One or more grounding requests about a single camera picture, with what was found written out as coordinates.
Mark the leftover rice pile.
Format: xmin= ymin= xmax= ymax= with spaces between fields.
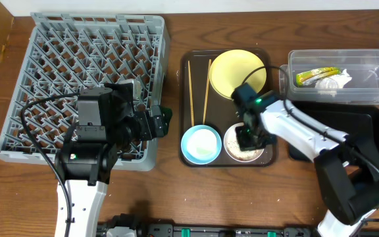
xmin=226 ymin=126 xmax=263 ymax=161

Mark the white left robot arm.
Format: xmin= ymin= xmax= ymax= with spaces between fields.
xmin=55 ymin=81 xmax=172 ymax=236

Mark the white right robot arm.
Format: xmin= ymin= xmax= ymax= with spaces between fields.
xmin=231 ymin=83 xmax=379 ymax=236

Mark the dark brown serving tray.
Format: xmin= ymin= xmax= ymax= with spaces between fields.
xmin=179 ymin=49 xmax=278 ymax=168

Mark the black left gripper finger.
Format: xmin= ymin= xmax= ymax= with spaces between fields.
xmin=155 ymin=124 xmax=168 ymax=138
xmin=149 ymin=105 xmax=172 ymax=127

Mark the pale green plastic cup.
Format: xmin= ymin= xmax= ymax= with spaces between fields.
xmin=187 ymin=129 xmax=217 ymax=159

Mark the crumpled white paper waste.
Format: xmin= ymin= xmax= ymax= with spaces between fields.
xmin=315 ymin=69 xmax=352 ymax=97

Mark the yellow plastic plate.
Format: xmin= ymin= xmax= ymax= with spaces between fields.
xmin=209 ymin=49 xmax=265 ymax=99

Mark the green snack wrapper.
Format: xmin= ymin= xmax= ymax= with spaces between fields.
xmin=295 ymin=67 xmax=341 ymax=86

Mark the grey plastic dishwasher rack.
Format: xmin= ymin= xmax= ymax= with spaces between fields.
xmin=0 ymin=13 xmax=170 ymax=165

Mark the clear plastic waste bin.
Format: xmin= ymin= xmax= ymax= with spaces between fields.
xmin=279 ymin=49 xmax=379 ymax=105

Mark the wooden chopstick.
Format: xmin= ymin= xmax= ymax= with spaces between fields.
xmin=203 ymin=59 xmax=212 ymax=124
xmin=188 ymin=61 xmax=195 ymax=127

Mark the light blue plastic bowl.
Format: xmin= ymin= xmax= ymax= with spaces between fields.
xmin=180 ymin=125 xmax=222 ymax=165

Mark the black food waste tray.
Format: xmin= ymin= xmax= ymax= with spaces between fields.
xmin=293 ymin=101 xmax=379 ymax=152

